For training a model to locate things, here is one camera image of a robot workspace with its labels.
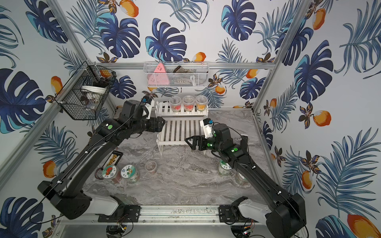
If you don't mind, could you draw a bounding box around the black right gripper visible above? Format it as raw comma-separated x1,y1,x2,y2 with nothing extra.
186,133,223,154

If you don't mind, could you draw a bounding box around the green lid seed jar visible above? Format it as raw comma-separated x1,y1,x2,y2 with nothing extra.
218,160,232,177

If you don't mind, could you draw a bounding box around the clear seed container orange label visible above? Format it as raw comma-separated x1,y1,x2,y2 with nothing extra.
195,95,208,112

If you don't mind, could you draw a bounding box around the clear seed container red label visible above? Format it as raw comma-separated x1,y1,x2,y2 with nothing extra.
182,96,195,112

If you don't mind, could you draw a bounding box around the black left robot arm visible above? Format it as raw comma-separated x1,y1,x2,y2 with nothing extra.
38,96,165,220

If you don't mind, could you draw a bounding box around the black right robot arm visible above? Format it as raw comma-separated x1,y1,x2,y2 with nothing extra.
185,122,307,238

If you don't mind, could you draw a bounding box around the white slatted wooden shelf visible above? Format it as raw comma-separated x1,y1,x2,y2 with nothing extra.
156,102,208,154

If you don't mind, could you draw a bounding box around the black remote-like tool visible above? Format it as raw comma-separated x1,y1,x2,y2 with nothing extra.
240,134,249,155

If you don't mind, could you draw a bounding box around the pink triangular packet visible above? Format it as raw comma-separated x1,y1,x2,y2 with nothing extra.
147,63,170,87

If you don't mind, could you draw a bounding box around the green white lid jar left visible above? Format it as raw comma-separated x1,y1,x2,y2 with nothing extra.
121,165,140,183

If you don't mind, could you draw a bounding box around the red label lid jar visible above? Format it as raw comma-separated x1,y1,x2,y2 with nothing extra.
235,172,250,187

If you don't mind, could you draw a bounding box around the red strawberry lid jar left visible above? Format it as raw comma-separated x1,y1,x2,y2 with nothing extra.
102,165,122,184

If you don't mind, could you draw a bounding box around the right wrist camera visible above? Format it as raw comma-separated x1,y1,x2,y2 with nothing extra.
200,118,213,138

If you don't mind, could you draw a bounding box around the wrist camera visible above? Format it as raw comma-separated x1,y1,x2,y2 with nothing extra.
142,95,155,119
200,118,213,138

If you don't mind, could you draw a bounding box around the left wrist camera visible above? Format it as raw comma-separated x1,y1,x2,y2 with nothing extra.
142,95,155,119

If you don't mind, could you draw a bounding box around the white mesh wall basket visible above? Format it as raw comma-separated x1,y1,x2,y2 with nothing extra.
143,61,210,88

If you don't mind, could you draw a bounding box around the white bowl in wire basket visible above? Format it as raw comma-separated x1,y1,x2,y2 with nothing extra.
81,86,106,95

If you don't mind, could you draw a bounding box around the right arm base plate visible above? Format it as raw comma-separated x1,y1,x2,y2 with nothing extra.
218,196,264,225

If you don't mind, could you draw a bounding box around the black wire basket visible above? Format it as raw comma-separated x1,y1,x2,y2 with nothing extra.
55,61,116,121

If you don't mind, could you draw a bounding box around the aluminium front rail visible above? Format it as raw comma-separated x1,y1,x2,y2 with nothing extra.
58,205,239,226

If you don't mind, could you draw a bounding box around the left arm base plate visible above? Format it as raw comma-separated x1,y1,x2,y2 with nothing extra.
98,196,141,223

